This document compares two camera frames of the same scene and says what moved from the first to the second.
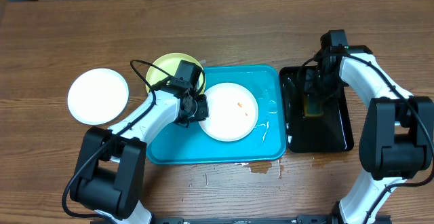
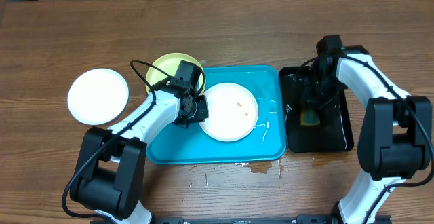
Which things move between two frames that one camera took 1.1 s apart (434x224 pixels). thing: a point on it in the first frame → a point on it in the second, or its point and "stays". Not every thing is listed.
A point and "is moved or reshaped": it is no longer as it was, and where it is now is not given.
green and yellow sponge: x=312 y=106 is moved or reshaped
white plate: x=97 y=96 stays
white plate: x=233 y=112 stays
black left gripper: x=204 y=113 stays
